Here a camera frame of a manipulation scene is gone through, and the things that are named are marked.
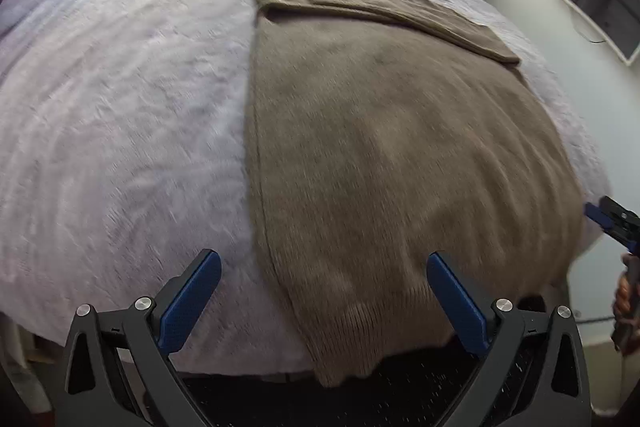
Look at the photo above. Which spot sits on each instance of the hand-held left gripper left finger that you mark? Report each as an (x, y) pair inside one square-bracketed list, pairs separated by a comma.
[(192, 294)]

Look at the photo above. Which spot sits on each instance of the olive brown knit sweater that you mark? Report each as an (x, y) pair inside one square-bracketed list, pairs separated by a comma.
[(390, 157)]

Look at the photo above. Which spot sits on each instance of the bed with lilac quilt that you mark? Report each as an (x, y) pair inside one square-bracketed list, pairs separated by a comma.
[(125, 132)]

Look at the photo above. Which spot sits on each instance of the person's right hand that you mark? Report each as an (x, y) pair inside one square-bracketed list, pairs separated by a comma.
[(625, 297)]

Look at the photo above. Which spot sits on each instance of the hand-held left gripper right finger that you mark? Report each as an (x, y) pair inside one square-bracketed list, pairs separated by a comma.
[(457, 297)]

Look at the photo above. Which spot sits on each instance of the wall mounted television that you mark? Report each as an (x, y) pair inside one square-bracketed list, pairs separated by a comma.
[(600, 2)]

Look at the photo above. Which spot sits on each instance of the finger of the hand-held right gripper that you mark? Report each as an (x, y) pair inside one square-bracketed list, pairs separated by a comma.
[(617, 227)]

